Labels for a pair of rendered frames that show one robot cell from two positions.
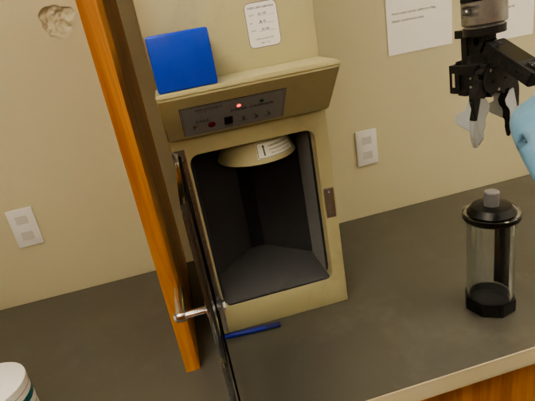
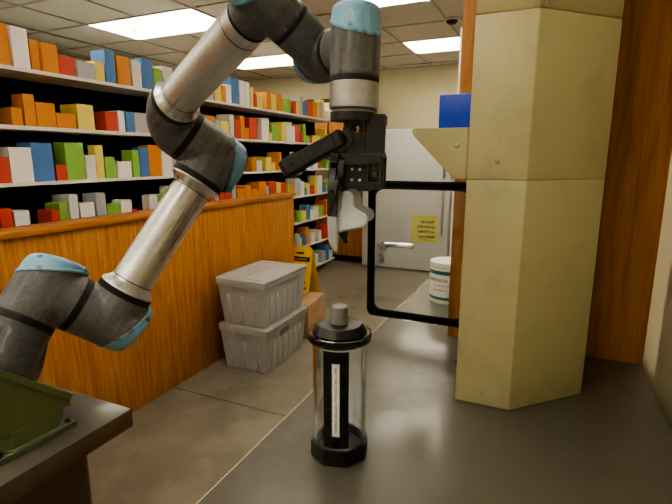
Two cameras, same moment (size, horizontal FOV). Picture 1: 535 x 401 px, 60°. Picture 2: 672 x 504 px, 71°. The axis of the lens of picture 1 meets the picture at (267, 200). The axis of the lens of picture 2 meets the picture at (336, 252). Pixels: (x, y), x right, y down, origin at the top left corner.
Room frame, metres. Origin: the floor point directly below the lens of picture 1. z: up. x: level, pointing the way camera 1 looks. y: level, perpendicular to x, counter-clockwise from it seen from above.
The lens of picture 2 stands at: (1.23, -1.07, 1.45)
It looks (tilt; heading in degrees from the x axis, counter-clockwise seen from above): 11 degrees down; 123
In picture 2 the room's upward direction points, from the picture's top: straight up
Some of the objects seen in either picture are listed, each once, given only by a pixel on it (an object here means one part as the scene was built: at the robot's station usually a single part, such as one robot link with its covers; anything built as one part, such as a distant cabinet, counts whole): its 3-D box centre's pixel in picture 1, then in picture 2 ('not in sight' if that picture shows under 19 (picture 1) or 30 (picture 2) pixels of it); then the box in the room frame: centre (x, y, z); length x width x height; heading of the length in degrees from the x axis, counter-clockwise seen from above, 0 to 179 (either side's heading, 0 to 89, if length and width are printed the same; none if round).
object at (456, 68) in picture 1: (481, 60); (357, 153); (0.85, -0.43, 1.46); 0.09 x 0.08 x 0.12; 21
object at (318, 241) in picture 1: (255, 201); not in sight; (1.03, 0.03, 1.19); 0.26 x 0.24 x 0.35; 99
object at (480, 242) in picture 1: (490, 257); (339, 388); (0.82, -0.44, 1.06); 0.11 x 0.11 x 0.21
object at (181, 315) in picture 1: (189, 301); not in sight; (0.64, 0.15, 1.20); 0.10 x 0.05 x 0.03; 9
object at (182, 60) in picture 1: (181, 59); (463, 114); (0.83, 0.10, 1.56); 0.10 x 0.10 x 0.09; 9
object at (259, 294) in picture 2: not in sight; (264, 292); (-1.01, 1.39, 0.49); 0.60 x 0.42 x 0.33; 99
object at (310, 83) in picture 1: (249, 102); (453, 154); (0.85, 0.00, 1.46); 0.32 x 0.12 x 0.10; 99
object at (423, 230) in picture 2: (205, 279); (418, 253); (0.71, 0.13, 1.19); 0.30 x 0.01 x 0.40; 9
